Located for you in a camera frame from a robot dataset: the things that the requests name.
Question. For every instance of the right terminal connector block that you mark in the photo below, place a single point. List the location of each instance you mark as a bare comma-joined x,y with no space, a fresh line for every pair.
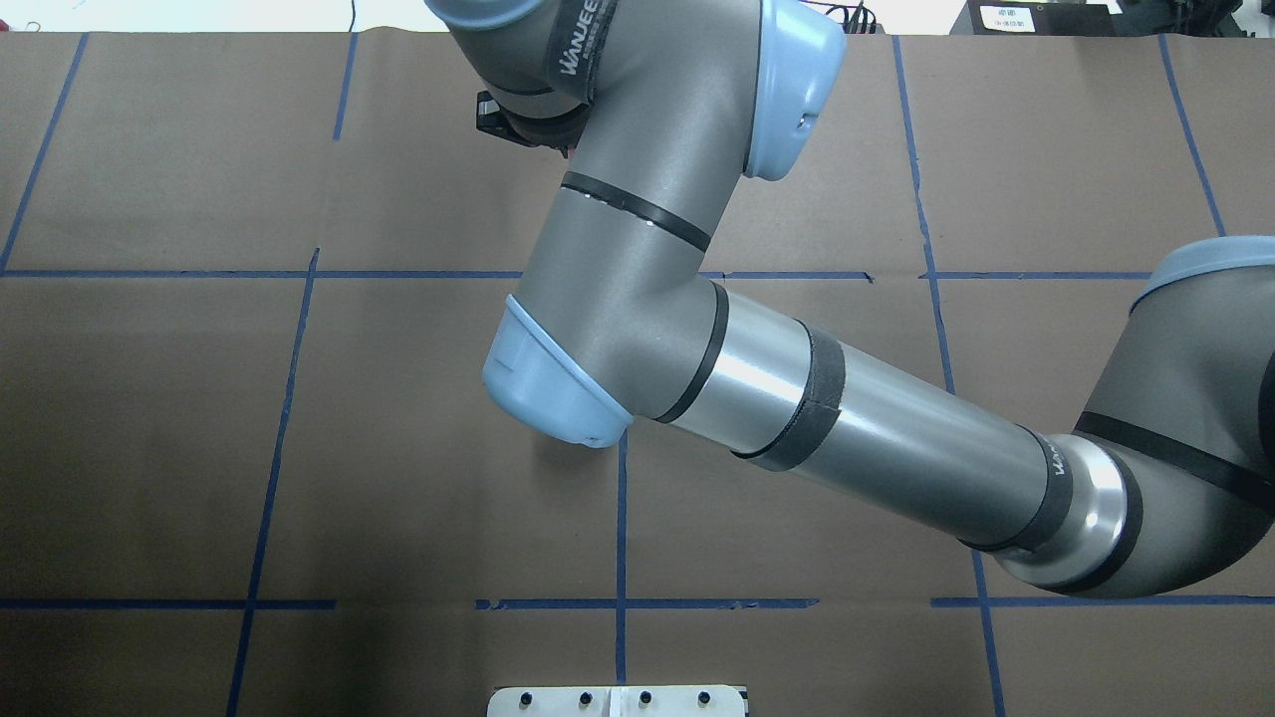
856,19

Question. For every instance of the black box with label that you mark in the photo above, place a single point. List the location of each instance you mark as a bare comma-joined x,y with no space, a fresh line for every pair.
1034,18

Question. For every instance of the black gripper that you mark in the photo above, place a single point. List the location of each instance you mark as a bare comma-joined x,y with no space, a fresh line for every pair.
541,132

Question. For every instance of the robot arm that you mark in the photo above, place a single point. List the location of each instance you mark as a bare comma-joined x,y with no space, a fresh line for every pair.
662,107

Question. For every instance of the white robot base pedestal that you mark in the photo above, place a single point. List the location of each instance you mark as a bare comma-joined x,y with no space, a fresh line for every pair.
620,700

